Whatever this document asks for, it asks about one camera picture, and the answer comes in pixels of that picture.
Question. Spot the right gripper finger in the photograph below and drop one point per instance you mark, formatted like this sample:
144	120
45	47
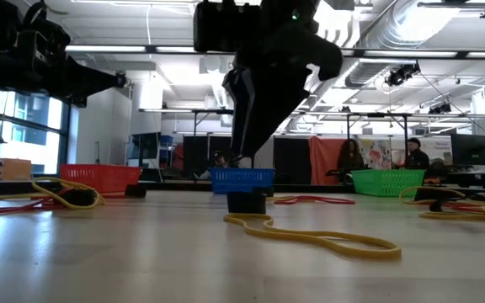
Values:
272	113
240	105

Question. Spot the red rubber band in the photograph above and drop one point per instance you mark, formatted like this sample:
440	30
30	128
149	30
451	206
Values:
6	209
286	201
465	207

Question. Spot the black ceiling spotlight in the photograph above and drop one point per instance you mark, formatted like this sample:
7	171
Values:
121	79

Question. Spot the long white light strip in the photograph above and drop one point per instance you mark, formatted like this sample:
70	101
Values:
108	49

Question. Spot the black curtain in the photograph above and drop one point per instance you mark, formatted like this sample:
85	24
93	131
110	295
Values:
291	160
200	151

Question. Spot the person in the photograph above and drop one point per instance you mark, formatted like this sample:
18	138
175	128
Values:
219	159
417	157
350	157

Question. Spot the large dark-framed window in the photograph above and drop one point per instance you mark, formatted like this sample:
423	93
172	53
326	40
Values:
28	139

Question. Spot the orange curtain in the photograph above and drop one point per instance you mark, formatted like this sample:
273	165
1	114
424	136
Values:
322	160

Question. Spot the blue plastic basket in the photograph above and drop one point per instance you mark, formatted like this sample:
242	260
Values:
242	181

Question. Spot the red plastic basket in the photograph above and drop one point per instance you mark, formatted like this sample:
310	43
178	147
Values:
99	179

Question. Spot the dark background screen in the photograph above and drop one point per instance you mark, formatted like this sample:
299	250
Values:
145	149

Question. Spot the brown cardboard box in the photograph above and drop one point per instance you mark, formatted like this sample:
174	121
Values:
13	169

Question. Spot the floral patterned cloth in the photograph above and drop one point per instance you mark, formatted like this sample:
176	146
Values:
377	153

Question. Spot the black track light cluster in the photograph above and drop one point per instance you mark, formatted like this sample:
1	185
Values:
400	76
440	108

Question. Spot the green plastic basket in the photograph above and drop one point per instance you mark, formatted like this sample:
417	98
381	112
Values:
387	183

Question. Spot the white poster with text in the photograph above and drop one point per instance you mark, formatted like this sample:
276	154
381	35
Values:
440	147

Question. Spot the black computer monitor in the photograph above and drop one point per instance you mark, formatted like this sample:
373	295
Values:
472	149

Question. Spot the black background table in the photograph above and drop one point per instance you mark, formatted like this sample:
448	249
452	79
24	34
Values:
470	177

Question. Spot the black background station frame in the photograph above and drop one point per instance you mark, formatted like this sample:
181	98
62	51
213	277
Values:
377	114
209	112

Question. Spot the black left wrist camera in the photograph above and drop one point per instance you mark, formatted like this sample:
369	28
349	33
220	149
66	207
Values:
42	42

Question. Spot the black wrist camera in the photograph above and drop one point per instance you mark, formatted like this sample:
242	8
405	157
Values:
42	42
225	25

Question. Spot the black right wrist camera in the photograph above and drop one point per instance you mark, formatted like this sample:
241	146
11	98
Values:
225	25

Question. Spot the black aluminium table frame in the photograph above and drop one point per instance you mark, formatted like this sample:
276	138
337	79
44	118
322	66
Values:
175	186

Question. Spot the silver ventilation duct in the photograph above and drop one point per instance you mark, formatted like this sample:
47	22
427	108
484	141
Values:
394	25

